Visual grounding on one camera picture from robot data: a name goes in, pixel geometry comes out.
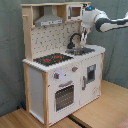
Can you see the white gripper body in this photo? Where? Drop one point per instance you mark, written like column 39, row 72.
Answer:
column 88, row 18

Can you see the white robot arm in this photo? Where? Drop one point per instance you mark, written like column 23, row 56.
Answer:
column 103, row 23

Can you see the wooden toy kitchen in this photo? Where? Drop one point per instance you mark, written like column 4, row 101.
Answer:
column 40, row 84

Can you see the toy microwave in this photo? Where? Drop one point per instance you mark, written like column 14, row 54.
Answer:
column 74, row 11

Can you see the black toy faucet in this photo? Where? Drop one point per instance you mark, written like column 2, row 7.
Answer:
column 73, row 40

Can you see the grey toy sink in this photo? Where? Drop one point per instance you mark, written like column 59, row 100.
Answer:
column 79, row 51

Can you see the grey range hood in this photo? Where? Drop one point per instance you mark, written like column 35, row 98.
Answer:
column 48, row 18

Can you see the grey ice dispenser panel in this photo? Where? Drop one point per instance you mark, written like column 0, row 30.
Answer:
column 91, row 73

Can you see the black toy stovetop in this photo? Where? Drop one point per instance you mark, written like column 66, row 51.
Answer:
column 52, row 59

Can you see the red grey stove knob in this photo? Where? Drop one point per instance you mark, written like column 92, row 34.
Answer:
column 56, row 75

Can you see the toy oven door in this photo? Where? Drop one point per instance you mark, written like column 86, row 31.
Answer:
column 64, row 97

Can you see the grey cabinet door handle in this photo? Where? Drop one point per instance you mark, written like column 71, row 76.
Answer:
column 84, row 83

